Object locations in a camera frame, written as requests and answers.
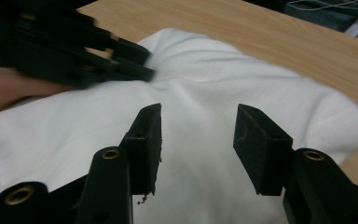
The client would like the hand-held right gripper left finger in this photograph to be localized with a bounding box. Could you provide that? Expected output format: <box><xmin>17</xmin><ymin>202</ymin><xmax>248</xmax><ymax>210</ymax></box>
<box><xmin>119</xmin><ymin>103</ymin><xmax>163</xmax><ymax>197</ymax></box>

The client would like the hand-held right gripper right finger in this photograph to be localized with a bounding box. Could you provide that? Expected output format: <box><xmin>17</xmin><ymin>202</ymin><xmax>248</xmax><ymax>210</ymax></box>
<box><xmin>232</xmin><ymin>103</ymin><xmax>295</xmax><ymax>197</ymax></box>

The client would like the white skirt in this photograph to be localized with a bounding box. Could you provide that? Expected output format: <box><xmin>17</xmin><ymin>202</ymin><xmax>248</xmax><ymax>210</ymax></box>
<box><xmin>0</xmin><ymin>27</ymin><xmax>358</xmax><ymax>224</ymax></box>

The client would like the white floor cable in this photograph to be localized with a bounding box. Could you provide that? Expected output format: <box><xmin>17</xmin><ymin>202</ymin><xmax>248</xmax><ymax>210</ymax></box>
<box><xmin>286</xmin><ymin>0</ymin><xmax>358</xmax><ymax>12</ymax></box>

